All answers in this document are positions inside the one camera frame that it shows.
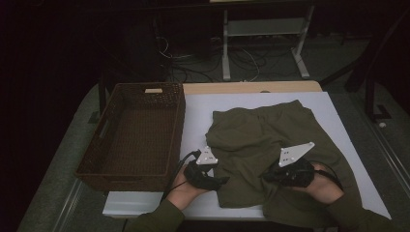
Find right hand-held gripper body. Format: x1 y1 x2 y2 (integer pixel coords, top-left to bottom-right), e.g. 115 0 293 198
272 141 316 189

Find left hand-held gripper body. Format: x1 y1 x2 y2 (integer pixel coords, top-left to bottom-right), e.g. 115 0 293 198
183 145 224 191

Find olive green pants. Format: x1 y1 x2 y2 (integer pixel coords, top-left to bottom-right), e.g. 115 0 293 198
205 100 364 230

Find brown woven basket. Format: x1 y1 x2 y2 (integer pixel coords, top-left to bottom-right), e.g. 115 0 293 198
73 82 187 193

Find person's left hand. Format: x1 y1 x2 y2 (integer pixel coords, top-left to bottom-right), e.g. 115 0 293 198
167 165 209 211

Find person's right hand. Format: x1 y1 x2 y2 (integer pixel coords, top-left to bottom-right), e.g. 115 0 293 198
291 162 344 206

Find black metal table leg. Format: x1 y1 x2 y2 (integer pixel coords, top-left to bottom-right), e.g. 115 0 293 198
97 75 109 114

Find dark metal stand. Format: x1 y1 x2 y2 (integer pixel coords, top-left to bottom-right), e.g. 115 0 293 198
318 9 410 122

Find white metal stand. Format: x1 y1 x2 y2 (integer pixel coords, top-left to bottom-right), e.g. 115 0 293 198
221 4 315 81

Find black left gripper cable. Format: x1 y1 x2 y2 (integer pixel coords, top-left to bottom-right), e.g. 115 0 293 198
161 149 202 201

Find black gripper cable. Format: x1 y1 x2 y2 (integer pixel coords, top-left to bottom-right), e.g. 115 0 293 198
161 149 202 201
313 160 344 191

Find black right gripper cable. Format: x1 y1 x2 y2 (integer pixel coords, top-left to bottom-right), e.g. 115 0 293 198
313 160 344 191

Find grey metal rail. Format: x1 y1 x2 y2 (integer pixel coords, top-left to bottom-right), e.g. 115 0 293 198
52 178 86 232
366 127 410 194

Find tangle of floor cables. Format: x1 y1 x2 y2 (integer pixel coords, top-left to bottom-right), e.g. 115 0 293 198
154 35 269 83

